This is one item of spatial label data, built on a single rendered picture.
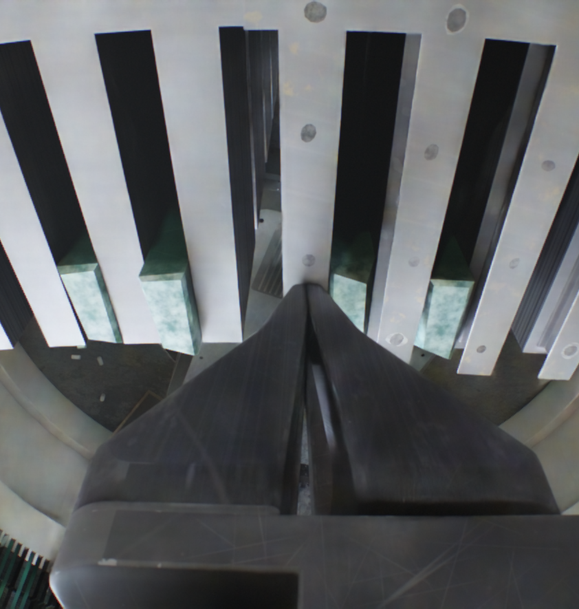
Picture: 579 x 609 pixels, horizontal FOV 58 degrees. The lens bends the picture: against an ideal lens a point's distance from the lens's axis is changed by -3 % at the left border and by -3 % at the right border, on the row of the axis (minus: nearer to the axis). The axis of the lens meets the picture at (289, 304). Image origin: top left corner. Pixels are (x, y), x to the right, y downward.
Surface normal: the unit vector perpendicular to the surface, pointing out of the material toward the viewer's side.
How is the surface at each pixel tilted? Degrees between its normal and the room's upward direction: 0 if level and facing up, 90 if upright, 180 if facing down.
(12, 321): 90
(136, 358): 0
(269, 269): 0
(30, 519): 90
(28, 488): 90
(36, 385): 90
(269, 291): 0
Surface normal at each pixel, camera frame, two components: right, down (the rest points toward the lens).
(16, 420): 0.92, -0.30
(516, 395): -0.02, 0.60
